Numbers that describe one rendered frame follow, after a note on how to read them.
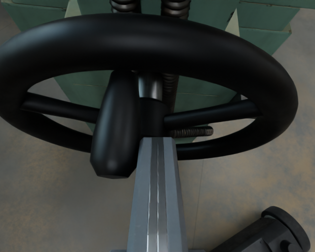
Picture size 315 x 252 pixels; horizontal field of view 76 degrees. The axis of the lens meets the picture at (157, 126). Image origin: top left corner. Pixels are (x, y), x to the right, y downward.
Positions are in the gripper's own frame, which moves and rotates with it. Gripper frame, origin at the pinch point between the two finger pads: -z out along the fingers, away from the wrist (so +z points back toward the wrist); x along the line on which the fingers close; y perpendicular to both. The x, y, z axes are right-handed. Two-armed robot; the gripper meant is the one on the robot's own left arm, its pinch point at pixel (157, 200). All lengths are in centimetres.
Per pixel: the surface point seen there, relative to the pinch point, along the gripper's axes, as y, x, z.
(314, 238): -96, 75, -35
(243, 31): -0.9, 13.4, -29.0
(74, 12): 3.7, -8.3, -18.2
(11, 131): -60, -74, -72
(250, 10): 2.2, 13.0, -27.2
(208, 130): -24.1, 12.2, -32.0
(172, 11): 4.6, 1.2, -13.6
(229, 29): 2.2, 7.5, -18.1
